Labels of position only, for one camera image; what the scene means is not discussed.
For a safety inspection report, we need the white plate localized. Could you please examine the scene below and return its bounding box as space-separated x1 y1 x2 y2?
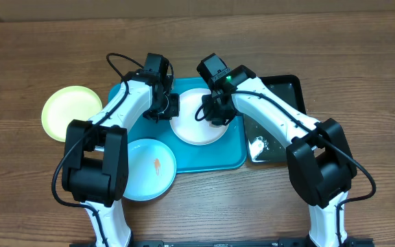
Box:
170 88 228 145

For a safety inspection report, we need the light blue plate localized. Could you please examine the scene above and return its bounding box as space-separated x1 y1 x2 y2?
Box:
123 139 177 201

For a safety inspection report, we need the yellow-green plate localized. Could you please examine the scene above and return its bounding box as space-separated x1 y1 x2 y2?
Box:
41 86 103 142

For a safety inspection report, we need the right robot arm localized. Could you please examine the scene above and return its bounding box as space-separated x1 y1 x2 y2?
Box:
195 54 357 246

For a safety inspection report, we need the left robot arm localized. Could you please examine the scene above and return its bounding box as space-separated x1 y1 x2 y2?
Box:
51 53 179 246

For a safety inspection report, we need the teal plastic tray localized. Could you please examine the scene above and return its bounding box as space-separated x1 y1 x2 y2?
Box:
108 75 248 175

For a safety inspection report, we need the black plastic tray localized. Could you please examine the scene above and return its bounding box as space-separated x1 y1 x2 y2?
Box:
243 75 306 163

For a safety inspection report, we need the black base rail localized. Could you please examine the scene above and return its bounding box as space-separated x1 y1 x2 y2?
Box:
69 237 375 247

